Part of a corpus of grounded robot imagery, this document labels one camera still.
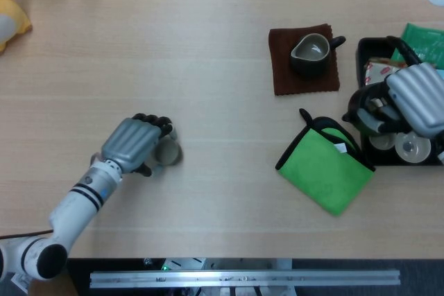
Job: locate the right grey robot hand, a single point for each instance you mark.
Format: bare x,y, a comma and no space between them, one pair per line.
419,98

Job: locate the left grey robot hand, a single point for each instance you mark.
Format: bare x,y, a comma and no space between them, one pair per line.
128,143

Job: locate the grey-green ceramic teacup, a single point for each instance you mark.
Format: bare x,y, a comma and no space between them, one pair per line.
170,152

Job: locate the black cast-iron teapot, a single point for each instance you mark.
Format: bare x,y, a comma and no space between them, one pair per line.
359,100

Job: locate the green cloth with black trim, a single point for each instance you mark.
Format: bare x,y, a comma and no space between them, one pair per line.
322,178

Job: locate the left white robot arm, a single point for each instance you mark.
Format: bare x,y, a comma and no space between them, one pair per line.
79,199

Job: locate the white cup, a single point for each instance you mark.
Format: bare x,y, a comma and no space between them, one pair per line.
381,141

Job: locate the light blue wipes pack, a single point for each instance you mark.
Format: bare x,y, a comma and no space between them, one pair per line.
441,73

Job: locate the white lidded tea bowl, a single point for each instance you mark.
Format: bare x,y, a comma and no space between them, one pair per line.
412,147

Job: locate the red white snack packet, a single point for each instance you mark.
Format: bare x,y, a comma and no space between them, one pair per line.
376,70

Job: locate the green tea packet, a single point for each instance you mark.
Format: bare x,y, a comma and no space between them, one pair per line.
423,41

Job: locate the black plastic tray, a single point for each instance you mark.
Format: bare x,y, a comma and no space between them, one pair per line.
374,46

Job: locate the dark ceramic pitcher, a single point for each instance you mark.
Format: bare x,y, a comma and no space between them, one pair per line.
308,63

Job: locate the brown cloth mat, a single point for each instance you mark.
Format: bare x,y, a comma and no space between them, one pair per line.
284,77

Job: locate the orange-brown seat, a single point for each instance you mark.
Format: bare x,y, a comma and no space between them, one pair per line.
52,287

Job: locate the yellow plush toy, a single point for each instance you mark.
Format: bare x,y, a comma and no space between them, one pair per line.
10,15

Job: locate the white floor socket box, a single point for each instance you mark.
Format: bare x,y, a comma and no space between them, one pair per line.
21,283

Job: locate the aluminium profile rail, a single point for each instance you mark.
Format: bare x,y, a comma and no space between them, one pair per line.
243,278

